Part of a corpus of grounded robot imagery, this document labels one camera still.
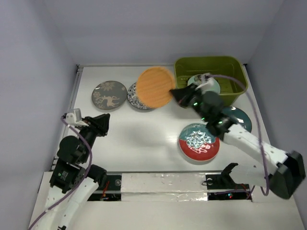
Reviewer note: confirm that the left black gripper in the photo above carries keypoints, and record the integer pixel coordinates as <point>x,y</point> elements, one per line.
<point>101,121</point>

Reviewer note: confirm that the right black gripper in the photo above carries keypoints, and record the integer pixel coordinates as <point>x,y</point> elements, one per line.
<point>183,95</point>

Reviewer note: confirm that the mint green flower plate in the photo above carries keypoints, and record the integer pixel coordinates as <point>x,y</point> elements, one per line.
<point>216,88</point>

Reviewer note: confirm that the grey deer plate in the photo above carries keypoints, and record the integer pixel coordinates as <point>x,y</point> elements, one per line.
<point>109,95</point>

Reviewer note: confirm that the orange woven plate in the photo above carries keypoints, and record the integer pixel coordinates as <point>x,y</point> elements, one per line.
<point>153,87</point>

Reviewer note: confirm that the blue floral white plate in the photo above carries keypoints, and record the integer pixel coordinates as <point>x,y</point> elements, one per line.
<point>134,100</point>

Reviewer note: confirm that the red and teal plate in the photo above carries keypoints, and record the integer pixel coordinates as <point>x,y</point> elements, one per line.
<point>197,143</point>

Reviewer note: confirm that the dark teal plate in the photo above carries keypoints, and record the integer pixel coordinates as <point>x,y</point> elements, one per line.
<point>240,116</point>

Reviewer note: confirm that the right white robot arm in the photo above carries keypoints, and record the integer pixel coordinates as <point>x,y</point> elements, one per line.
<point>283,171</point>

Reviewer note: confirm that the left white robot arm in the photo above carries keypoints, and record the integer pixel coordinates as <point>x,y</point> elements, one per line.
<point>75,177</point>

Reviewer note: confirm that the olive green plastic bin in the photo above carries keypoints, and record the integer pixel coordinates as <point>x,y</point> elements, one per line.
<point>187,67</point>

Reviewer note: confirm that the silver foil strip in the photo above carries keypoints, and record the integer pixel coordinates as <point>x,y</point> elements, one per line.
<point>163,187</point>

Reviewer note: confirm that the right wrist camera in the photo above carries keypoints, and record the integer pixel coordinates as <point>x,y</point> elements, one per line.
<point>205,81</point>

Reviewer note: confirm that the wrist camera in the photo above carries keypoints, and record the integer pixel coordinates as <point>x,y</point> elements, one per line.
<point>73,117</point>
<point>205,81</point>

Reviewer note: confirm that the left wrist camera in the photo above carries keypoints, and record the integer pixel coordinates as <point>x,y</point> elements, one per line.
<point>73,117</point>

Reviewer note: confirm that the aluminium frame rail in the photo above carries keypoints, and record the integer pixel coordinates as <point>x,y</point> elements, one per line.
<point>64,121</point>

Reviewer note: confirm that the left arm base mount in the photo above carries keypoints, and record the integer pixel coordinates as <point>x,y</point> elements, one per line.
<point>111,191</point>

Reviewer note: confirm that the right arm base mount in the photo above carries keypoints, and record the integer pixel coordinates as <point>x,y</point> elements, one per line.
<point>221,186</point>

